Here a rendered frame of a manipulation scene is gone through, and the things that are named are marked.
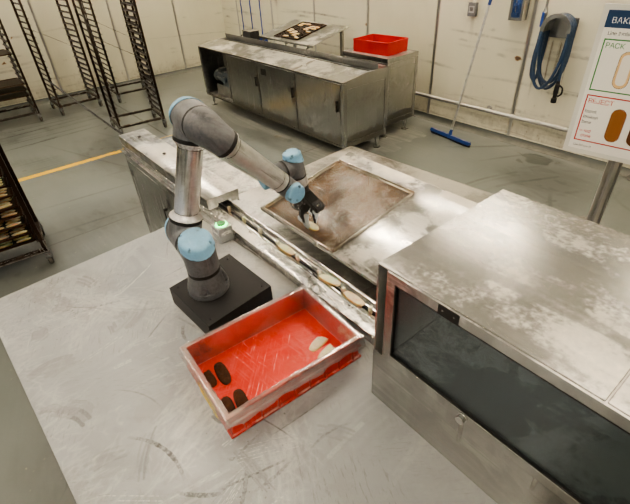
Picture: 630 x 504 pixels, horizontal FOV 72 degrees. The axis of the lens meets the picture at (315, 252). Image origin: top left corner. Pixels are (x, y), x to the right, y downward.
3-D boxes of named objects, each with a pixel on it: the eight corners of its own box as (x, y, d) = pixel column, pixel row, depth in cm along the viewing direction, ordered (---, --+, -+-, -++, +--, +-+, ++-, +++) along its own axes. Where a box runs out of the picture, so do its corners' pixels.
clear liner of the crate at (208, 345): (182, 367, 140) (175, 346, 134) (306, 302, 162) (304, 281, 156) (230, 445, 117) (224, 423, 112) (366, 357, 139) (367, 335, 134)
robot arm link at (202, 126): (212, 109, 122) (314, 187, 158) (197, 98, 129) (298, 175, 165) (188, 143, 123) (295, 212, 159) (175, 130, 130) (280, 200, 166)
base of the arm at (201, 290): (205, 307, 153) (199, 287, 146) (180, 289, 161) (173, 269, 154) (237, 283, 161) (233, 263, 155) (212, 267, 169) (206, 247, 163)
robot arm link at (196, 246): (193, 283, 148) (183, 252, 140) (179, 262, 157) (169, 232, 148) (225, 268, 153) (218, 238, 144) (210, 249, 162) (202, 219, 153)
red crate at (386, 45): (352, 51, 494) (352, 38, 486) (373, 45, 513) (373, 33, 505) (387, 56, 463) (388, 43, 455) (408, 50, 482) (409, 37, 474)
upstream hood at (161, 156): (121, 145, 296) (117, 133, 291) (147, 138, 305) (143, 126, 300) (209, 213, 215) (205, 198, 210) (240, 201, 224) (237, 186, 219)
